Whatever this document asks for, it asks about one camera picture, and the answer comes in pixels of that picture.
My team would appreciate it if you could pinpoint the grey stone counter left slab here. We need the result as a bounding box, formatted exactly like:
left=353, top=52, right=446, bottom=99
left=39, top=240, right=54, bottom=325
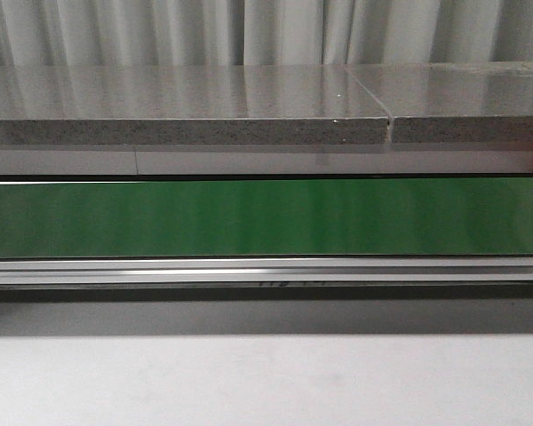
left=0, top=66, right=388, bottom=146

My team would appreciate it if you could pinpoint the grey stone counter slab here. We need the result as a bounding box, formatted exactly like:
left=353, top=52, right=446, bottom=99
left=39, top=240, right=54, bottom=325
left=0, top=66, right=388, bottom=146
left=346, top=62, right=533, bottom=148

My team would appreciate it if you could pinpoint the green conveyor belt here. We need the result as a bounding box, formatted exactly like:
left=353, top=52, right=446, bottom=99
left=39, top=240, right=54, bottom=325
left=0, top=177, right=533, bottom=258

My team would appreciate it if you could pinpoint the grey stone counter right slab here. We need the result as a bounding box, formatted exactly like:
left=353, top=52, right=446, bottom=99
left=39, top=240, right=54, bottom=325
left=346, top=62, right=533, bottom=148

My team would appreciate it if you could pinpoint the white pleated curtain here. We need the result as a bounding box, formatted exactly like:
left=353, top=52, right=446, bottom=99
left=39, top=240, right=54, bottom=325
left=0, top=1, right=533, bottom=66

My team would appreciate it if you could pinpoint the aluminium conveyor frame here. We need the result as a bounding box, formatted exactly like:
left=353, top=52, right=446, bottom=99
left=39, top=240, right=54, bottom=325
left=0, top=256, right=533, bottom=289

